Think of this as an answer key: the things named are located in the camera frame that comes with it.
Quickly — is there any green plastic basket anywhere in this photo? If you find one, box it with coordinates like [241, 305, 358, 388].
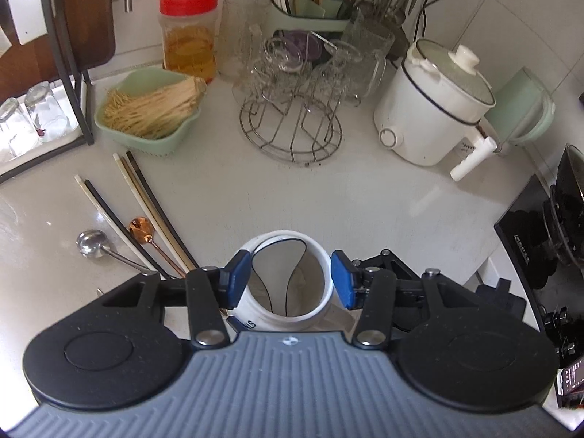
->
[94, 68, 204, 158]

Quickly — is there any tall clear glass pitcher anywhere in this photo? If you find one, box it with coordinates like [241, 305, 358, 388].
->
[218, 0, 263, 84]

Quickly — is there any copper metal spoon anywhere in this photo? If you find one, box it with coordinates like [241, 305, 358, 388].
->
[128, 217, 183, 280]

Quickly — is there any silver metal spoon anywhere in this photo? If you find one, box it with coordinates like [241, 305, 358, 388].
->
[77, 229, 153, 271]

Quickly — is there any white ceramic utensil jar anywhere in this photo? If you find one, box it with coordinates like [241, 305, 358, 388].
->
[226, 229, 341, 333]

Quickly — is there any brown chopstick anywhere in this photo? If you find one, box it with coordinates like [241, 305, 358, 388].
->
[119, 156, 199, 272]

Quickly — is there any clear drinking glass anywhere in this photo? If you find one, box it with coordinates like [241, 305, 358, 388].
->
[25, 81, 70, 140]
[0, 98, 29, 158]

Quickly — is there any textured glass pitcher with handle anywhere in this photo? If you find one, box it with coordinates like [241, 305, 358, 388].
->
[340, 9, 397, 97]

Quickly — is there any white drip tray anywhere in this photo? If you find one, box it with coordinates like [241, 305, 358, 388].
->
[0, 77, 92, 178]

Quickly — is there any black power cable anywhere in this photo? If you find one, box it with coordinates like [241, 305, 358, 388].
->
[414, 0, 453, 38]

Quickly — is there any white rectangular plate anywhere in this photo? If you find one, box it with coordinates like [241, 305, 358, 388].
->
[7, 0, 49, 45]

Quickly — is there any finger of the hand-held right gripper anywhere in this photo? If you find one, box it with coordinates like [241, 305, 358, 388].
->
[477, 278, 527, 324]

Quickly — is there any purple bowl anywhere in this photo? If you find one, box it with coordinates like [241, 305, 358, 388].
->
[274, 30, 329, 62]

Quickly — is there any black wok with glass lid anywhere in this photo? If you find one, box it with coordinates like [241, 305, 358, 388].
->
[543, 143, 584, 279]

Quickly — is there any red-lidded plastic jar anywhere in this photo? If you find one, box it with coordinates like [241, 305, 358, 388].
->
[159, 0, 219, 84]

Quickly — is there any cluster of crystal glass cups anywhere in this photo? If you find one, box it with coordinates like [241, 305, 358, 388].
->
[233, 32, 366, 105]

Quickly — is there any black metal dish rack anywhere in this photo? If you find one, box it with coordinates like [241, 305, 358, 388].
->
[0, 0, 96, 185]

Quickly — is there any green utensil drainer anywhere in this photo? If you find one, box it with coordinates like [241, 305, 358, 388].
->
[260, 0, 361, 32]

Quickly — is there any white black-rimmed ceramic spoon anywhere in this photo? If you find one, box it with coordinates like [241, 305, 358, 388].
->
[252, 240, 307, 318]
[267, 278, 288, 318]

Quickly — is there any black glass cooktop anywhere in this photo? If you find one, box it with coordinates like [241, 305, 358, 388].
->
[495, 173, 584, 329]

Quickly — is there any smartphone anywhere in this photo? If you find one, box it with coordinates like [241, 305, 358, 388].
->
[557, 357, 584, 409]

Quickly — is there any bundle of dried noodles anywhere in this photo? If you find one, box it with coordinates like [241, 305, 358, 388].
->
[103, 77, 208, 140]

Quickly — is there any white chopstick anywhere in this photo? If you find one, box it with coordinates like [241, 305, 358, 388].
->
[74, 174, 158, 271]
[112, 153, 184, 275]

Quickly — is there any brown wooden cutting board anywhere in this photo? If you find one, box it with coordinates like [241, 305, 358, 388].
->
[0, 0, 116, 96]

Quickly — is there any white electric cooking pot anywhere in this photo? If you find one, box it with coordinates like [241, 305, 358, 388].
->
[374, 39, 498, 182]

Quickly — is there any wire cup rack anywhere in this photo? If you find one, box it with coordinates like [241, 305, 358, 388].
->
[237, 32, 344, 165]

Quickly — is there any green electric kettle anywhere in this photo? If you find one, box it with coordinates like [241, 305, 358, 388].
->
[484, 68, 556, 156]

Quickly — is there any black chopstick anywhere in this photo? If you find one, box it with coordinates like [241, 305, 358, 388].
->
[126, 150, 187, 258]
[85, 180, 173, 280]

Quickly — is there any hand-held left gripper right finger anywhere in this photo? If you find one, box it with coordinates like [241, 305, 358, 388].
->
[331, 248, 466, 350]

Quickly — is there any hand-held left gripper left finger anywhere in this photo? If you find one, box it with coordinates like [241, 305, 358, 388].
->
[100, 250, 251, 347]

